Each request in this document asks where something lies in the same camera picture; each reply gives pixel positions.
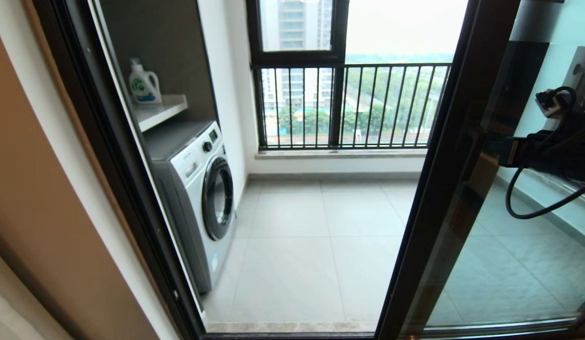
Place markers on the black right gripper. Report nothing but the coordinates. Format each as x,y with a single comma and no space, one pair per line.
566,151

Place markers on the dark framed sliding glass door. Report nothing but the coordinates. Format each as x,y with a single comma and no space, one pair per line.
436,189

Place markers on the frosted white glass sticker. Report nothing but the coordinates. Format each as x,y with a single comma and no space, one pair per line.
538,21

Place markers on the black metal balcony railing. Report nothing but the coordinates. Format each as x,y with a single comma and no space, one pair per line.
391,65

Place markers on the grey stone window sill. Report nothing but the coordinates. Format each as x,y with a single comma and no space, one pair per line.
339,154

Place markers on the white front-load washing machine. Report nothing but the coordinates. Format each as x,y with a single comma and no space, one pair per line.
193,189

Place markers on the white stone shelf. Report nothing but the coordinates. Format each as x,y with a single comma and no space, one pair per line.
159,112

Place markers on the white detergent bottle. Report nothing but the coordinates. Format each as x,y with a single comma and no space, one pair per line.
143,86

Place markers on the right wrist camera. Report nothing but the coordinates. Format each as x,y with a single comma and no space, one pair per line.
550,106

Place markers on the dark window frame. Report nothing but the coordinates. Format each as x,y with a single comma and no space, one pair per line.
297,57

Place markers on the dark outer door frame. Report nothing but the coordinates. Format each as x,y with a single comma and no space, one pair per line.
106,118

